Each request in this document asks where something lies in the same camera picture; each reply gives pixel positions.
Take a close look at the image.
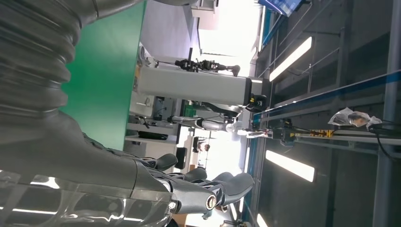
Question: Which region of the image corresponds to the crumpled clear plastic bag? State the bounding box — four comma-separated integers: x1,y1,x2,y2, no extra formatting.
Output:
327,107,383,130

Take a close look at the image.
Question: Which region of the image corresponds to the long ceiling light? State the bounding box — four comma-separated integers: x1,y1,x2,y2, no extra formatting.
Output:
265,149,315,183
269,36,313,83

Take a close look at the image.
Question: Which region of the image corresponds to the aluminium frame rail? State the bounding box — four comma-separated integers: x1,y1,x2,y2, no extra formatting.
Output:
294,128,401,147

